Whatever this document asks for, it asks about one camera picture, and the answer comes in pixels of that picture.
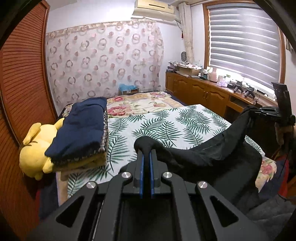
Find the pink white jug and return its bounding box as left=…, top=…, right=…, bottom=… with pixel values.
left=208, top=67, right=218, bottom=83

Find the folded patterned yellow garment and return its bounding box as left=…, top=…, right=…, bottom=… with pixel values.
left=53, top=109, right=108, bottom=174

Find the circle patterned wall curtain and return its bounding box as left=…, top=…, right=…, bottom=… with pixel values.
left=46, top=20, right=165, bottom=112

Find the cardboard box on cabinet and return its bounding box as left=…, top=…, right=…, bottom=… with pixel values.
left=176, top=66, right=201, bottom=76

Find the beige tied window curtain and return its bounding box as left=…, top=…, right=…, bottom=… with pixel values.
left=179, top=3, right=195, bottom=64

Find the folded navy blue garment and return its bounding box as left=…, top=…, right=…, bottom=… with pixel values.
left=45, top=97, right=107, bottom=165

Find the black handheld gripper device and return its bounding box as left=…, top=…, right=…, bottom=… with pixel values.
left=233, top=81, right=243, bottom=93

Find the palm leaf print sheet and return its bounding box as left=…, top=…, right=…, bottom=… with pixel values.
left=67, top=104, right=230, bottom=197

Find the wall air conditioner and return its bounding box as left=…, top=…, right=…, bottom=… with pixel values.
left=132, top=0, right=176, bottom=22

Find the black garment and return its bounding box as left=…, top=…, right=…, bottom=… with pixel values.
left=134, top=105, right=262, bottom=214

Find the floral bed blanket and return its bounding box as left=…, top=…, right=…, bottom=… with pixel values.
left=61, top=91, right=186, bottom=118

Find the small round fan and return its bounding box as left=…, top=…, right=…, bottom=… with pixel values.
left=181, top=51, right=187, bottom=62

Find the person's right hand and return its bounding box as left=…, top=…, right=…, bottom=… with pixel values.
left=275, top=123, right=295, bottom=146

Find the window zebra blind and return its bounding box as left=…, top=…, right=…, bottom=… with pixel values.
left=207, top=3, right=281, bottom=88

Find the yellow plush toy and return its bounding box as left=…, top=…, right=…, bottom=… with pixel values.
left=19, top=118, right=64, bottom=181

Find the blue cloth on box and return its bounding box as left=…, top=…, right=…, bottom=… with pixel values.
left=118, top=84, right=138, bottom=95

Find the wooden louvered wardrobe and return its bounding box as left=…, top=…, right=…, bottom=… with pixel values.
left=1, top=1, right=57, bottom=240

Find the wooden sideboard cabinet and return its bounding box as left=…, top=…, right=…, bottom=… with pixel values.
left=166, top=72, right=277, bottom=122

